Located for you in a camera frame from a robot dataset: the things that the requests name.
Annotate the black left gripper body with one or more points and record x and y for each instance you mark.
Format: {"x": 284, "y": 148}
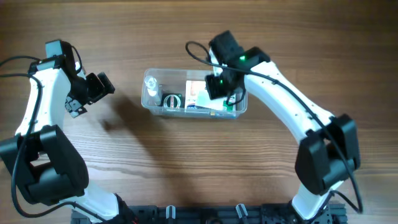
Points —
{"x": 101, "y": 86}

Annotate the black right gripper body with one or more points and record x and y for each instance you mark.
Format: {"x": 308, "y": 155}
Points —
{"x": 213, "y": 87}

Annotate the white Hansaplast plaster box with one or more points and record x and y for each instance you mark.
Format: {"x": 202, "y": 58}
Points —
{"x": 193, "y": 88}

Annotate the white green medicine box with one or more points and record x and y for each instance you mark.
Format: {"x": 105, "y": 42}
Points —
{"x": 219, "y": 104}

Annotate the small clear white bottle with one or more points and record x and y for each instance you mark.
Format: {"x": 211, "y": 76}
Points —
{"x": 153, "y": 89}

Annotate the green Zam-Buk ointment box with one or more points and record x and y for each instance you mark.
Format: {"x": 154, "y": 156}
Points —
{"x": 172, "y": 101}

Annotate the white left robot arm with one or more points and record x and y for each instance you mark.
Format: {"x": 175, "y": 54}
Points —
{"x": 44, "y": 165}

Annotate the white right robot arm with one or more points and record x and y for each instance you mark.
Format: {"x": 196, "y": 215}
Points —
{"x": 328, "y": 147}

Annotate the clear plastic container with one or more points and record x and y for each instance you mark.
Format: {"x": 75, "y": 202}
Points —
{"x": 174, "y": 81}

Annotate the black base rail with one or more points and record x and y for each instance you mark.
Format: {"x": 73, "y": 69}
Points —
{"x": 333, "y": 213}

